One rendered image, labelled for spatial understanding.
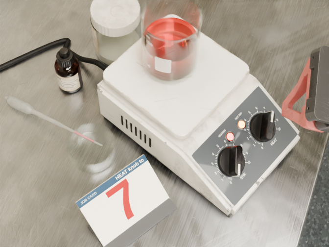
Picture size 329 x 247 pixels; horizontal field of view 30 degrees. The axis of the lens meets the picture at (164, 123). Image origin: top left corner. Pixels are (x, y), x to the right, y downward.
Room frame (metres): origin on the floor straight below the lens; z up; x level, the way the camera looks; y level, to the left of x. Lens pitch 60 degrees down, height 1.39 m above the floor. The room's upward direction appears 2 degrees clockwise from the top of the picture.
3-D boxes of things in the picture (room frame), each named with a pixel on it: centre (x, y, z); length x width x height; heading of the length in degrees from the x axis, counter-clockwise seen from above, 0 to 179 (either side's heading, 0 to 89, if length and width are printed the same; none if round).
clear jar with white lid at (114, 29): (0.47, 0.06, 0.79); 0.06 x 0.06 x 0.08
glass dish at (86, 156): (0.32, 0.08, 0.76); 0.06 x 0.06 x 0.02
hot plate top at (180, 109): (0.38, -0.01, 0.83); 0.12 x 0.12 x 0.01; 51
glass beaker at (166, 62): (0.39, 0.00, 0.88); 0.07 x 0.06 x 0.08; 29
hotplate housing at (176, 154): (0.36, -0.03, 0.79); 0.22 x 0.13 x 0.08; 51
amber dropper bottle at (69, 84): (0.41, 0.12, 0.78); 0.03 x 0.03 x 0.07
